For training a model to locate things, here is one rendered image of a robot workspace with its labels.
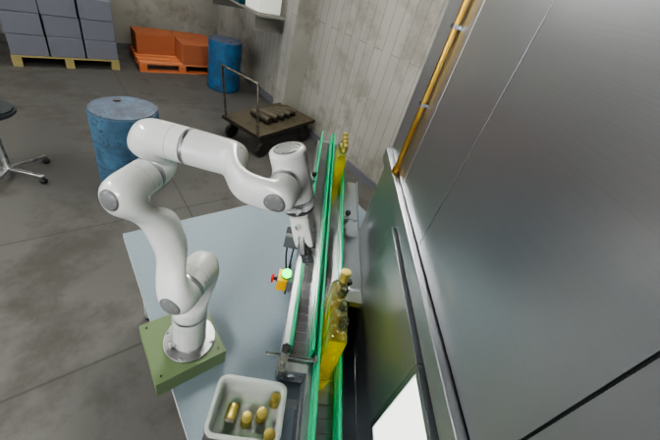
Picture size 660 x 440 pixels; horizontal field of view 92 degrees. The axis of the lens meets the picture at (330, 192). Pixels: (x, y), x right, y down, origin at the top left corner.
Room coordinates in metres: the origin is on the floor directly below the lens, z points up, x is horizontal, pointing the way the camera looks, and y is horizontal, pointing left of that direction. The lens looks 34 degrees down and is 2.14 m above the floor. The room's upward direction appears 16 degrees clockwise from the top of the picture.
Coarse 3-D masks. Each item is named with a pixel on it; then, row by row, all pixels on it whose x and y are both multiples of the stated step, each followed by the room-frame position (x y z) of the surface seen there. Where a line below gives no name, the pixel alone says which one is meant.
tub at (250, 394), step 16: (224, 384) 0.47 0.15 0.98; (240, 384) 0.48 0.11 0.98; (256, 384) 0.49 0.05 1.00; (272, 384) 0.50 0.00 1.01; (224, 400) 0.44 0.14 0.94; (240, 400) 0.46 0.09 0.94; (256, 400) 0.47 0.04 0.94; (208, 416) 0.37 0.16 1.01; (240, 416) 0.41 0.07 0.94; (272, 416) 0.44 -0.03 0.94; (208, 432) 0.33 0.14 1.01; (224, 432) 0.36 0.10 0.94; (240, 432) 0.37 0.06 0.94; (256, 432) 0.39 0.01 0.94
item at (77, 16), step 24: (0, 0) 4.07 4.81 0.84; (24, 0) 4.25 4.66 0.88; (48, 0) 4.43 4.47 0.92; (72, 0) 4.61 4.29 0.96; (96, 0) 4.83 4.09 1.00; (24, 24) 4.19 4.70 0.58; (48, 24) 4.39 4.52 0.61; (72, 24) 4.58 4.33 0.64; (96, 24) 4.80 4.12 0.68; (24, 48) 4.14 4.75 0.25; (48, 48) 4.61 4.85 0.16; (72, 48) 4.54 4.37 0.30; (96, 48) 4.76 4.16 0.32
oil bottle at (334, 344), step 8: (336, 328) 0.59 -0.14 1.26; (328, 336) 0.59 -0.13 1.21; (336, 336) 0.57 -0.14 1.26; (344, 336) 0.58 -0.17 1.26; (328, 344) 0.57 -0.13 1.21; (336, 344) 0.57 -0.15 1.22; (344, 344) 0.57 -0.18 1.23; (328, 352) 0.57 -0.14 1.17; (336, 352) 0.57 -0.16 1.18; (320, 360) 0.57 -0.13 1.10; (328, 360) 0.57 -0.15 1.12; (336, 360) 0.57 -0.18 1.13; (320, 368) 0.57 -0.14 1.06; (328, 368) 0.57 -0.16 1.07
